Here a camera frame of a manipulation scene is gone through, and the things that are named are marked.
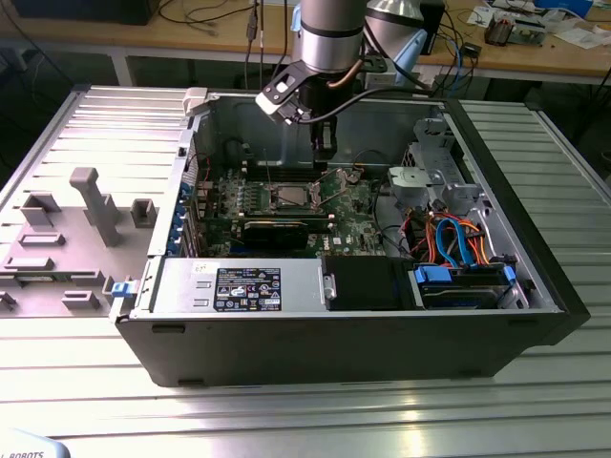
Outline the white paper sheet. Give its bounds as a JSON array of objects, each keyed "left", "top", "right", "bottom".
[{"left": 553, "top": 26, "right": 610, "bottom": 50}]

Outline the pale grey case latch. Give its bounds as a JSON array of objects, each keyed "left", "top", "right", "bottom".
[{"left": 183, "top": 87, "right": 211, "bottom": 117}]

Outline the black wire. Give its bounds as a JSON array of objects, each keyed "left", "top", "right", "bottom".
[{"left": 371, "top": 183, "right": 411, "bottom": 259}]

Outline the black equipment box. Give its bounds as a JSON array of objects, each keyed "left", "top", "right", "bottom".
[{"left": 13, "top": 0, "right": 154, "bottom": 28}]

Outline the blue cardboard box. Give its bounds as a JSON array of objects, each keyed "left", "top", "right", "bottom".
[{"left": 533, "top": 0, "right": 594, "bottom": 11}]

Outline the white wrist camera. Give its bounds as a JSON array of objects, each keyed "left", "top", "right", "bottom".
[
  {"left": 254, "top": 61, "right": 306, "bottom": 126},
  {"left": 360, "top": 52, "right": 398, "bottom": 88}
]

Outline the orange power wire bundle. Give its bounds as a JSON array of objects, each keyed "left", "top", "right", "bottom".
[{"left": 405, "top": 209, "right": 493, "bottom": 268}]

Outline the copper coil heat sink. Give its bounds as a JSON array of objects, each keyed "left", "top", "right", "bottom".
[{"left": 484, "top": 12, "right": 516, "bottom": 48}]

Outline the wooden desk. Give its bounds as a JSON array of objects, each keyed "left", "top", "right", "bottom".
[{"left": 0, "top": 0, "right": 611, "bottom": 87}]

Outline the grey metal drive cage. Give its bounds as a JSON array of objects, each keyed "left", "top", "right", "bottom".
[{"left": 403, "top": 116, "right": 483, "bottom": 216}]

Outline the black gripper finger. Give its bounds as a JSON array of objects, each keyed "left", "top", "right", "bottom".
[{"left": 309, "top": 118, "right": 338, "bottom": 162}]

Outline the green motherboard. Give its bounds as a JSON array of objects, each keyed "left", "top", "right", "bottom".
[{"left": 190, "top": 159, "right": 388, "bottom": 259}]

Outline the hard disk in blue carrier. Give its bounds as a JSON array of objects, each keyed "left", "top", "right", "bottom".
[{"left": 413, "top": 263, "right": 519, "bottom": 311}]

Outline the copper coloured curved cable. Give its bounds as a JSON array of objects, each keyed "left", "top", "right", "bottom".
[{"left": 328, "top": 59, "right": 360, "bottom": 92}]

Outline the white labelled box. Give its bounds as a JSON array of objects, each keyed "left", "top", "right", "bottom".
[{"left": 413, "top": 71, "right": 436, "bottom": 96}]

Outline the CPU plate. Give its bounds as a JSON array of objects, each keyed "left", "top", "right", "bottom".
[{"left": 276, "top": 187, "right": 308, "bottom": 207}]

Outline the black camera cable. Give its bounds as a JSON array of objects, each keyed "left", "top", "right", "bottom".
[{"left": 290, "top": 85, "right": 433, "bottom": 126}]

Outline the blue data wire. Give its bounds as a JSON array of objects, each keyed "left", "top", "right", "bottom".
[{"left": 434, "top": 215, "right": 474, "bottom": 269}]

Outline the metal socket cover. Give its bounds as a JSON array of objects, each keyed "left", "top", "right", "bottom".
[{"left": 313, "top": 167, "right": 355, "bottom": 204}]

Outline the grey parts rack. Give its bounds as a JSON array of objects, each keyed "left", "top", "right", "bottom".
[{"left": 0, "top": 166, "right": 158, "bottom": 319}]

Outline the black PC case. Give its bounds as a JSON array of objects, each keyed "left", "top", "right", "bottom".
[{"left": 114, "top": 88, "right": 592, "bottom": 388}]

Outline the grey metal bracket box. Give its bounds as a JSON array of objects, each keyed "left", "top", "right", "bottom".
[{"left": 387, "top": 166, "right": 443, "bottom": 211}]

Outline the black graphics card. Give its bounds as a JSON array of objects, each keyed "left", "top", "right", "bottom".
[{"left": 204, "top": 209, "right": 335, "bottom": 253}]

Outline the silver power supply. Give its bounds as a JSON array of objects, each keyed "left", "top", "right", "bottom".
[{"left": 153, "top": 257, "right": 326, "bottom": 316}]

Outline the black RAM slot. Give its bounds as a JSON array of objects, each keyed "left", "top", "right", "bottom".
[
  {"left": 242, "top": 159, "right": 327, "bottom": 166},
  {"left": 242, "top": 175, "right": 327, "bottom": 182},
  {"left": 242, "top": 164, "right": 327, "bottom": 171},
  {"left": 242, "top": 170, "right": 327, "bottom": 177}
]

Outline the pale blue teach pendant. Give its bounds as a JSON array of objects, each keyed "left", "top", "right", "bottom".
[{"left": 0, "top": 427, "right": 73, "bottom": 458}]

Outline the grey electronic module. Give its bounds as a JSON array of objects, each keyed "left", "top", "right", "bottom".
[{"left": 513, "top": 18, "right": 548, "bottom": 49}]

